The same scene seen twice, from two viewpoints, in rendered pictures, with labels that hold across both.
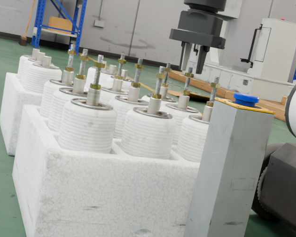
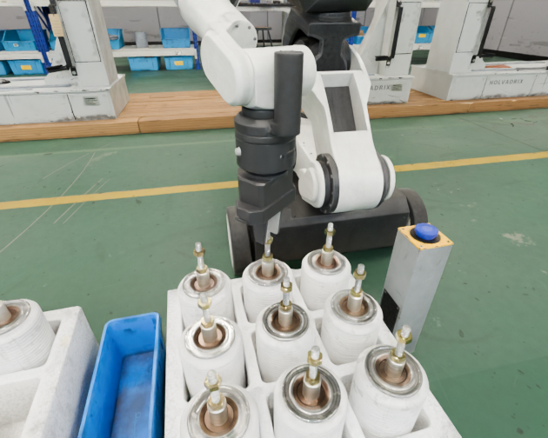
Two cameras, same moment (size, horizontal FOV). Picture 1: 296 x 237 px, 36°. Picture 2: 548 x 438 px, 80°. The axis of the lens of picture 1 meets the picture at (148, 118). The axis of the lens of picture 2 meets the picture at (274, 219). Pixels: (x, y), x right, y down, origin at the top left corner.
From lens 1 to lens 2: 103 cm
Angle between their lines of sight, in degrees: 78
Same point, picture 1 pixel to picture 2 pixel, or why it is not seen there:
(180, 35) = (270, 212)
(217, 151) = (431, 277)
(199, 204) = (412, 313)
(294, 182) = (292, 235)
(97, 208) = not seen: hidden behind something
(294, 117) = (345, 204)
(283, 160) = not seen: hidden behind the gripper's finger
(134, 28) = not seen: outside the picture
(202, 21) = (284, 181)
